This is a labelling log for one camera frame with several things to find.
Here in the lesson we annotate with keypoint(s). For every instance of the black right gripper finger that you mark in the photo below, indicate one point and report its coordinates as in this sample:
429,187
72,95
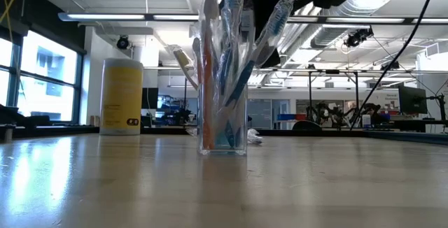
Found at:
269,56

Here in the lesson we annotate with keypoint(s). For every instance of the teal toothbrush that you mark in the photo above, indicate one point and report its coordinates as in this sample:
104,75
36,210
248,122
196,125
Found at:
183,60

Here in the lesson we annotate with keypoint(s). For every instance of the clear acrylic square holder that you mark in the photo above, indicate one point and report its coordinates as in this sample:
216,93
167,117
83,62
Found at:
224,152

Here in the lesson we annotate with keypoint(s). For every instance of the overhead light bar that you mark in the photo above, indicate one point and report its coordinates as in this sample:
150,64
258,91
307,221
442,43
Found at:
140,17

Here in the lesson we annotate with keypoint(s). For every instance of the black computer monitor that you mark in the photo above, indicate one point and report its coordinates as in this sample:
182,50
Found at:
413,100

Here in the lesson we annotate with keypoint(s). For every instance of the yellow wipes canister white lid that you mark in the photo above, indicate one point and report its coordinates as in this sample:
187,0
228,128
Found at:
120,95

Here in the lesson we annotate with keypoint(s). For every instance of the large window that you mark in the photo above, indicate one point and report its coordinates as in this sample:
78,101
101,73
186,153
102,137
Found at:
45,98

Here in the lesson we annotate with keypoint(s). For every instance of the black background workstation frame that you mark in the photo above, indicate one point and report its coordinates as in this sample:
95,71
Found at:
310,91

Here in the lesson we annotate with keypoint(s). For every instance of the black ceiling camera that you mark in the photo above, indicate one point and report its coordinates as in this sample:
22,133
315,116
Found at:
357,38
123,42

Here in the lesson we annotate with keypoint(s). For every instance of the black aluminium table frame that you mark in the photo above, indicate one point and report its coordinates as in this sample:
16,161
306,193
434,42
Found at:
402,137

